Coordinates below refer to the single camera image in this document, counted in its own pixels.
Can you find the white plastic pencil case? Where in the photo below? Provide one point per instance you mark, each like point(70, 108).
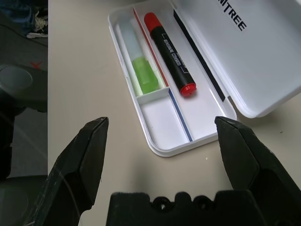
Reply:
point(247, 70)

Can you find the black marker with red cap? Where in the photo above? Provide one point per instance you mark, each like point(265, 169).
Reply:
point(171, 54)

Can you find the green highlighter with clear cap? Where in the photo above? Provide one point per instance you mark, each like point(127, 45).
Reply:
point(143, 75)

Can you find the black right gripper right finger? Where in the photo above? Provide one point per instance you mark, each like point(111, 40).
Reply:
point(254, 164)

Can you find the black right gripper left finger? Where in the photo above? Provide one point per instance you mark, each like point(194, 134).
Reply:
point(70, 169)

